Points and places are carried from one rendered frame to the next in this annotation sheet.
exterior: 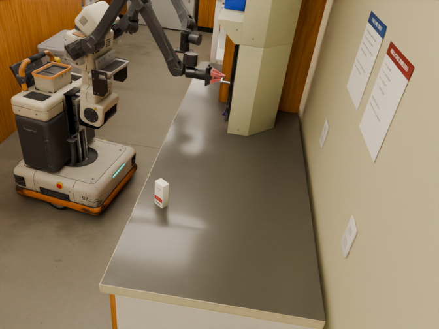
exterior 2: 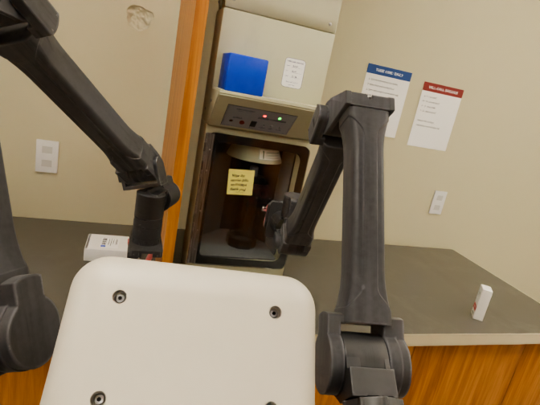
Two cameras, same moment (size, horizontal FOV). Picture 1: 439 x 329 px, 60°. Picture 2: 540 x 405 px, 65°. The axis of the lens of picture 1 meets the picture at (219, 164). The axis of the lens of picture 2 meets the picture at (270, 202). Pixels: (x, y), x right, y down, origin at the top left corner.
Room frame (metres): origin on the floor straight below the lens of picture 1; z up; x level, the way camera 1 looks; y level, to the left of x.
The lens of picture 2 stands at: (2.30, 1.14, 1.55)
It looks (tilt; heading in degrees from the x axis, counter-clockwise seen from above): 16 degrees down; 249
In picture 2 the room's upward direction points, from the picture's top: 11 degrees clockwise
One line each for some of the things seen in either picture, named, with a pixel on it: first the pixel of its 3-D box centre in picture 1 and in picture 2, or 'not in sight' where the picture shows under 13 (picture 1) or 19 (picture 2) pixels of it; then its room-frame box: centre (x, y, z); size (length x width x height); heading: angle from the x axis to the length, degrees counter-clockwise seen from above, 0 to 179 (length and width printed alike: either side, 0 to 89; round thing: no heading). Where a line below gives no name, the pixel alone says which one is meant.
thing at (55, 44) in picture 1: (73, 56); not in sight; (3.62, 1.60, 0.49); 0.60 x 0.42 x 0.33; 178
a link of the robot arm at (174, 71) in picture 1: (185, 63); (292, 221); (1.88, 0.24, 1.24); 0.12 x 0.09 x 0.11; 78
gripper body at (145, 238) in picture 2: (184, 46); (146, 232); (2.22, 0.30, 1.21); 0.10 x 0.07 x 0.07; 89
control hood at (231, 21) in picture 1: (231, 23); (270, 116); (1.91, 0.04, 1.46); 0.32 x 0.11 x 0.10; 178
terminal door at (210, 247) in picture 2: (233, 76); (249, 206); (1.91, -0.01, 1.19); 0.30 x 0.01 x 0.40; 176
